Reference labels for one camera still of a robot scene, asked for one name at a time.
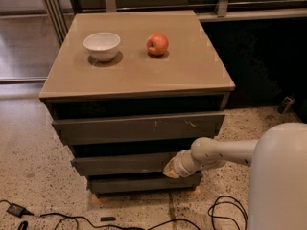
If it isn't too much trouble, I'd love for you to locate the grey drawer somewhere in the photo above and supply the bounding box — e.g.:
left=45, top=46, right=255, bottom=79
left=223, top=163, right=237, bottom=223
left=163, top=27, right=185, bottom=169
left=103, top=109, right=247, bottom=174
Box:
left=53, top=112, right=224, bottom=145
left=73, top=152, right=176, bottom=176
left=86, top=172, right=202, bottom=195

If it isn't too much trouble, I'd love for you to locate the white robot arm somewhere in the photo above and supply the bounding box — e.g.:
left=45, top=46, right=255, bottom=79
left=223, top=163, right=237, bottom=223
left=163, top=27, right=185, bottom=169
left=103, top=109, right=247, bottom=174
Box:
left=163, top=123, right=307, bottom=230

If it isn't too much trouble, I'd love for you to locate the grey bottom drawer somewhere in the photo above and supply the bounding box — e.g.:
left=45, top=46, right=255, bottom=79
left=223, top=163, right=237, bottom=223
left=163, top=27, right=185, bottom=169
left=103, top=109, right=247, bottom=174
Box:
left=86, top=172, right=202, bottom=195

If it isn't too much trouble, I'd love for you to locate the grey wooden drawer cabinet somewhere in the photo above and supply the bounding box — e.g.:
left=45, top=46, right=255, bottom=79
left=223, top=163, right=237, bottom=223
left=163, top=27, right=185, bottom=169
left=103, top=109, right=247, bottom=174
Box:
left=38, top=10, right=236, bottom=198

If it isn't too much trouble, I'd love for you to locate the grey top drawer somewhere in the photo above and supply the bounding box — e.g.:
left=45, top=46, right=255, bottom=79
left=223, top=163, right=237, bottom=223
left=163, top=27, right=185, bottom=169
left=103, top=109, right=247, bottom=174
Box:
left=53, top=112, right=224, bottom=145

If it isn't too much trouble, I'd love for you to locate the small black floor object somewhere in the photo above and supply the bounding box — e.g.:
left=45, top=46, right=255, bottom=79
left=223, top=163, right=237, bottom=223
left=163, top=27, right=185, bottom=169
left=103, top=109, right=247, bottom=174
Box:
left=100, top=217, right=116, bottom=222

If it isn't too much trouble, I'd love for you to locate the blue tape piece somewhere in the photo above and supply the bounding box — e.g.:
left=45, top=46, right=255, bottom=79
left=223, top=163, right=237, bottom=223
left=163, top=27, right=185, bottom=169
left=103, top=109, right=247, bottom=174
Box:
left=70, top=160, right=77, bottom=168

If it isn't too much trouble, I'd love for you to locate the red apple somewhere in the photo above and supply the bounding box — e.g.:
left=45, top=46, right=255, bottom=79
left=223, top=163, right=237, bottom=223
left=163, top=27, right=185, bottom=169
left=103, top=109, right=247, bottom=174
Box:
left=146, top=33, right=169, bottom=57

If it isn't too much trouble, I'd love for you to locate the small grey floor device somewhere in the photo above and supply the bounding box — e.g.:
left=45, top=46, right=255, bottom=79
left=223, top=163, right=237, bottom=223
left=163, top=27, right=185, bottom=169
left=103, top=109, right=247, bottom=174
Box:
left=277, top=95, right=295, bottom=114

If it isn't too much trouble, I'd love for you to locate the white ceramic bowl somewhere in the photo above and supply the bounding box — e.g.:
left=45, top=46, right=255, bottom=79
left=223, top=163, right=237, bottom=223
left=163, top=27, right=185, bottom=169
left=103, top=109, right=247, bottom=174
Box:
left=83, top=33, right=121, bottom=62

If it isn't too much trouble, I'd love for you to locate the black power adapter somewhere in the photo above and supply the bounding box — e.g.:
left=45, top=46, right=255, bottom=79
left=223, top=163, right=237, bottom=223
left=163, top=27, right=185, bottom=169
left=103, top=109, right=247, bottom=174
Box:
left=7, top=203, right=33, bottom=218

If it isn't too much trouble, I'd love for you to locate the metal railing frame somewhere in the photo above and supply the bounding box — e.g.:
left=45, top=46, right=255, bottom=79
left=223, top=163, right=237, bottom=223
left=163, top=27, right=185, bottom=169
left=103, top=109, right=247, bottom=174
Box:
left=42, top=0, right=307, bottom=41

